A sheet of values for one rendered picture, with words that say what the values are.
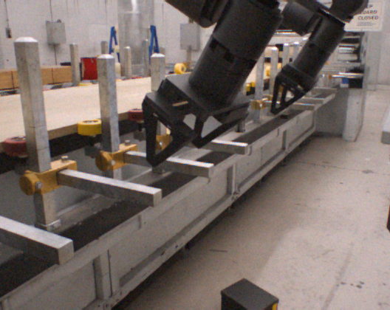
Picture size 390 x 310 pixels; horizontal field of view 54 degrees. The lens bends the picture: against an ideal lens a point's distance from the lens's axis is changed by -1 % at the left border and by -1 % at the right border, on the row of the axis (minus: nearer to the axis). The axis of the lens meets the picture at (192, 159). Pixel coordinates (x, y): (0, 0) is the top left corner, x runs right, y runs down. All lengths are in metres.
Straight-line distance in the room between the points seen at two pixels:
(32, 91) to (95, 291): 0.96
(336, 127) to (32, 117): 4.51
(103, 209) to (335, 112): 4.27
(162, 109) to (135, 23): 5.88
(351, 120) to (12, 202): 4.28
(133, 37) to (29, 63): 5.39
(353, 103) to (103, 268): 3.93
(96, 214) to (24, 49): 0.46
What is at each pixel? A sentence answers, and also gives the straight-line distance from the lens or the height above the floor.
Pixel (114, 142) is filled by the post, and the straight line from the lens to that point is 1.11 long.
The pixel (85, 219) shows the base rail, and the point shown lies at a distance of 1.04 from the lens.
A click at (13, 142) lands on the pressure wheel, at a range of 1.03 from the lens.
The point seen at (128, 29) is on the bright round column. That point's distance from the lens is 6.27.
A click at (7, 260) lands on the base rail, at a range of 0.92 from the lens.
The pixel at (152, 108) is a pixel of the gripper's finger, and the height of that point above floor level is 1.07.
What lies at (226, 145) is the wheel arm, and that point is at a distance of 1.23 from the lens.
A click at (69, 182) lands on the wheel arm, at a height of 0.83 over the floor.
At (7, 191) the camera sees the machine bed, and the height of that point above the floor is 0.75.
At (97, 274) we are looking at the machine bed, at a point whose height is 0.28.
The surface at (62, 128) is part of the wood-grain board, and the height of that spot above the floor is 0.90.
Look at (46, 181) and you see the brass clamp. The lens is 0.94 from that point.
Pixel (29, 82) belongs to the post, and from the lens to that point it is 0.90.
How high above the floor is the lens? 1.14
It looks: 17 degrees down
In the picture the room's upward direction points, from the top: straight up
